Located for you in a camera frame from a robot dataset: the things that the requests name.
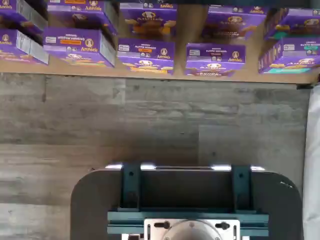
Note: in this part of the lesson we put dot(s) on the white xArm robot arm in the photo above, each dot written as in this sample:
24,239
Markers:
192,232

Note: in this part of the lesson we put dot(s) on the purple Annie's snack box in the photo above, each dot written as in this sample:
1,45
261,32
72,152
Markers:
15,12
150,17
215,55
145,52
75,42
80,15
232,20
15,47

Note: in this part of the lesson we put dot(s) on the brown wooden shelf board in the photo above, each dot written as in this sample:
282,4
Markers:
100,74

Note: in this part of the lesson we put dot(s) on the purple Annie's box teal label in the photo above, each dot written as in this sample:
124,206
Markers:
295,22
295,52

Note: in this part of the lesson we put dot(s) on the shiny metal rod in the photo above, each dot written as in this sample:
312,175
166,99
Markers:
220,167

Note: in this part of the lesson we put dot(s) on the dark grey base platform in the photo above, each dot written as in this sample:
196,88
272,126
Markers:
90,200

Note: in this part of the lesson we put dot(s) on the silver mounting plate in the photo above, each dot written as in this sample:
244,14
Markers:
228,237

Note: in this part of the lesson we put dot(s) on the white curtain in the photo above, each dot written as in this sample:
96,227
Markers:
313,162

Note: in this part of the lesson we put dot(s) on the teal metal mount frame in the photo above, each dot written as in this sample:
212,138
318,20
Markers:
130,185

